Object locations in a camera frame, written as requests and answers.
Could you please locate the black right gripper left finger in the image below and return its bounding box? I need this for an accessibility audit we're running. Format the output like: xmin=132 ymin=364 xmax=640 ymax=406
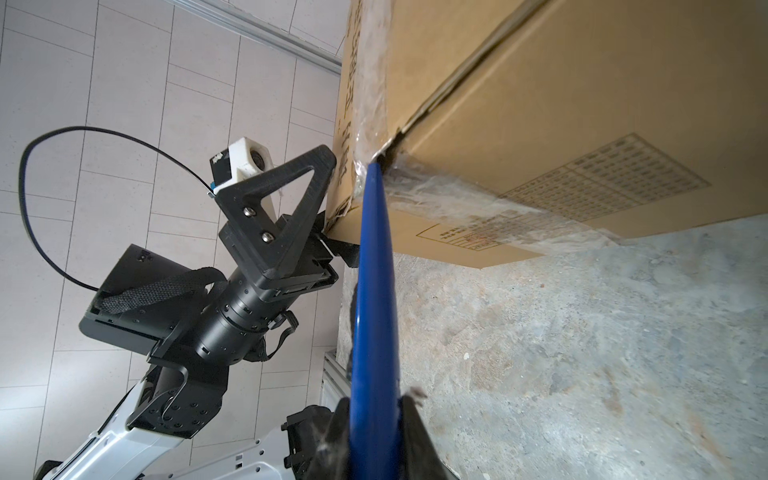
xmin=304 ymin=397 xmax=351 ymax=480

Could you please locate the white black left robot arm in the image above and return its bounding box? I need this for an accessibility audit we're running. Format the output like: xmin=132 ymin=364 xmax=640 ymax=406
xmin=37 ymin=138 xmax=338 ymax=479

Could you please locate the brown cardboard express box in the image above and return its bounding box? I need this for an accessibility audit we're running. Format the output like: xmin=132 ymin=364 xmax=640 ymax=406
xmin=326 ymin=1 xmax=767 ymax=268

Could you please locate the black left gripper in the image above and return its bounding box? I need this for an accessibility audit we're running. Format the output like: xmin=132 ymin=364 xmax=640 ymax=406
xmin=213 ymin=145 xmax=360 ymax=300

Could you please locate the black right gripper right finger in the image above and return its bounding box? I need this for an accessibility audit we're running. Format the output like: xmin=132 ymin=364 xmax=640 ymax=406
xmin=400 ymin=395 xmax=448 ymax=480

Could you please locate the blue box cutter knife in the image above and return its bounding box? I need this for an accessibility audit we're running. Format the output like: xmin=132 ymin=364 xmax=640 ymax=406
xmin=349 ymin=163 xmax=401 ymax=479

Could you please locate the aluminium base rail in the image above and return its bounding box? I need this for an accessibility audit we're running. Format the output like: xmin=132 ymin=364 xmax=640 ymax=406
xmin=320 ymin=350 xmax=351 ymax=411

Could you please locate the aluminium corner post left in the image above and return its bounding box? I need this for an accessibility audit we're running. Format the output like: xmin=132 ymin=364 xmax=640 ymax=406
xmin=169 ymin=0 xmax=342 ymax=75

